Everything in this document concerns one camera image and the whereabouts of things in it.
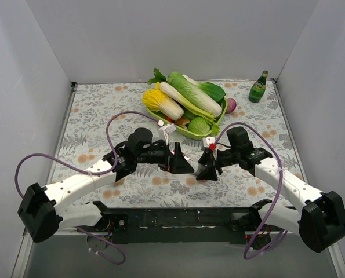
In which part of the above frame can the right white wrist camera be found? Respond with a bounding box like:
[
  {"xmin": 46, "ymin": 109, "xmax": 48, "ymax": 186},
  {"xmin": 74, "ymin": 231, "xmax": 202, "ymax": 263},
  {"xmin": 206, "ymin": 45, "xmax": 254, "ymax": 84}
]
[{"xmin": 201, "ymin": 136, "xmax": 217, "ymax": 159}]

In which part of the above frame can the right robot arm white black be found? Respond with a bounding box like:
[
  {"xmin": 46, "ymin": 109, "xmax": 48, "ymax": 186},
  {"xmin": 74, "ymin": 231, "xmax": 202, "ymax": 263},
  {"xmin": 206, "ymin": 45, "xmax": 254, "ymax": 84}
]
[{"xmin": 197, "ymin": 127, "xmax": 345, "ymax": 253}]

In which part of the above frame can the green glass bottle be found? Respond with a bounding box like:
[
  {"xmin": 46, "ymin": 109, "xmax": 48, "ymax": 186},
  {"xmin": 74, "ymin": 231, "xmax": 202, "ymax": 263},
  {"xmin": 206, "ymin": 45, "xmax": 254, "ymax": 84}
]
[{"xmin": 248, "ymin": 70, "xmax": 268, "ymax": 103}]

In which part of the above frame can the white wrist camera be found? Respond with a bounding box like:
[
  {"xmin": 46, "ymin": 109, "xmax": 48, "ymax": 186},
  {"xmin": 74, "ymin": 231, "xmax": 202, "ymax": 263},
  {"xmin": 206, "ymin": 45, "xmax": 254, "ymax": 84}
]
[
  {"xmin": 201, "ymin": 136, "xmax": 217, "ymax": 159},
  {"xmin": 157, "ymin": 120, "xmax": 176, "ymax": 144}
]

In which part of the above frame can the yellow napa cabbage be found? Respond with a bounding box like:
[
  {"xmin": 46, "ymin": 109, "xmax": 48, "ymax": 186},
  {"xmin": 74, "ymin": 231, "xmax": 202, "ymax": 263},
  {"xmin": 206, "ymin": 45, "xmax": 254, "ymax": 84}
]
[{"xmin": 142, "ymin": 89, "xmax": 184, "ymax": 121}]

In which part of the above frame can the purple red onion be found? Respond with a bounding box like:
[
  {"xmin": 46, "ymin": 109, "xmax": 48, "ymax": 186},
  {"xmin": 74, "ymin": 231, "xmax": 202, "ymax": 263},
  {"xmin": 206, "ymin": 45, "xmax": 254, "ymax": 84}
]
[{"xmin": 226, "ymin": 98, "xmax": 237, "ymax": 114}]

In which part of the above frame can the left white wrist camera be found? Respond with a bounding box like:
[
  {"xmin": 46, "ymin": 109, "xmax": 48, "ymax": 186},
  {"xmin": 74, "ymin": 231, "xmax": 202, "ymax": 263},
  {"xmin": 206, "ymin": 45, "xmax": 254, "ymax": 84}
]
[{"xmin": 157, "ymin": 120, "xmax": 176, "ymax": 144}]

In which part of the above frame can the white pill bottle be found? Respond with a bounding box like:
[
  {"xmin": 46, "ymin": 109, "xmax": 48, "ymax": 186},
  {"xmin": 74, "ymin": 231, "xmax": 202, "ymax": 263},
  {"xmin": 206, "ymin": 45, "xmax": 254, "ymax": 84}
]
[{"xmin": 191, "ymin": 162, "xmax": 206, "ymax": 175}]

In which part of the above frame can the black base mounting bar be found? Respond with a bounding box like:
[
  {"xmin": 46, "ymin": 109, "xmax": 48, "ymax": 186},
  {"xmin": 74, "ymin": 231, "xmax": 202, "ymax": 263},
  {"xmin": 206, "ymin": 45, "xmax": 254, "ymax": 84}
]
[{"xmin": 76, "ymin": 199, "xmax": 271, "ymax": 244}]

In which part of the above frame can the floral tablecloth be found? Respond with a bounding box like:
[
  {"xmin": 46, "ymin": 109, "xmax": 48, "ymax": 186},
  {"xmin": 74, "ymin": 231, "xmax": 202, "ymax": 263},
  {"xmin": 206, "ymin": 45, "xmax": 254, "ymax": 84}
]
[{"xmin": 57, "ymin": 80, "xmax": 302, "ymax": 207}]

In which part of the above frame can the green plastic tray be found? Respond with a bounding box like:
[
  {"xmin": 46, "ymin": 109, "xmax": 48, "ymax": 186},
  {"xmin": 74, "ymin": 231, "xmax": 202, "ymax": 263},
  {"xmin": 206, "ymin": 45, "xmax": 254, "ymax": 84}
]
[{"xmin": 145, "ymin": 97, "xmax": 228, "ymax": 141}]

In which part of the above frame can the small round green cabbage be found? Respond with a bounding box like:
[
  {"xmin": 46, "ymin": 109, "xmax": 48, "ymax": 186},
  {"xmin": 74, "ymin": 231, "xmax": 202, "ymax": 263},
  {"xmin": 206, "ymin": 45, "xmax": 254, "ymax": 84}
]
[{"xmin": 188, "ymin": 117, "xmax": 211, "ymax": 136}]

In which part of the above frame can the green bok choy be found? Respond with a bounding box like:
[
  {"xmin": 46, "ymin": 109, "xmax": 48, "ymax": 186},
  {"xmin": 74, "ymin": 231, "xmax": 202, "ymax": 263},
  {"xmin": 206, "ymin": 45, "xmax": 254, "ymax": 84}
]
[{"xmin": 183, "ymin": 75, "xmax": 226, "ymax": 103}]

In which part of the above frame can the green napa cabbage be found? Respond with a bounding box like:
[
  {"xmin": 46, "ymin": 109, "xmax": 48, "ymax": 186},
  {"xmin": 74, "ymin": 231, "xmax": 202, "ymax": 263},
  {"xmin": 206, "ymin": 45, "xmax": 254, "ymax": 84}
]
[{"xmin": 167, "ymin": 71, "xmax": 222, "ymax": 118}]

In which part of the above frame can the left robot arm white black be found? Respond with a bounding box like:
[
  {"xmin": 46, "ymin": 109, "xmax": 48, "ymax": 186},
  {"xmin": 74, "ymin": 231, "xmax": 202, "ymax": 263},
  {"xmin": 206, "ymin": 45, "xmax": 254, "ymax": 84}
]
[{"xmin": 17, "ymin": 127, "xmax": 198, "ymax": 243}]

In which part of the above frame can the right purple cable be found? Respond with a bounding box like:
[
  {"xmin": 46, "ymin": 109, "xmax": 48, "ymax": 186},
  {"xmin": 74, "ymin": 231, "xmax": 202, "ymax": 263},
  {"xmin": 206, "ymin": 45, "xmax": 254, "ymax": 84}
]
[{"xmin": 212, "ymin": 121, "xmax": 289, "ymax": 260}]

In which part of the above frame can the white celery stalk bunch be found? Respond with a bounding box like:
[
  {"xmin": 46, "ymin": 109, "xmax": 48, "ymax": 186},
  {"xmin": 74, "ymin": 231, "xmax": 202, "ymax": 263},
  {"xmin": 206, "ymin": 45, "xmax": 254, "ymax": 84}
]
[{"xmin": 148, "ymin": 68, "xmax": 224, "ymax": 135}]

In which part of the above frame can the brown mushroom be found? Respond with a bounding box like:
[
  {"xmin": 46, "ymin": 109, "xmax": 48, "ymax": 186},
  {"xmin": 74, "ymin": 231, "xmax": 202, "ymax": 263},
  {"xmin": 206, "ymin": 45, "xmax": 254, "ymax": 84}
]
[{"xmin": 175, "ymin": 118, "xmax": 190, "ymax": 129}]

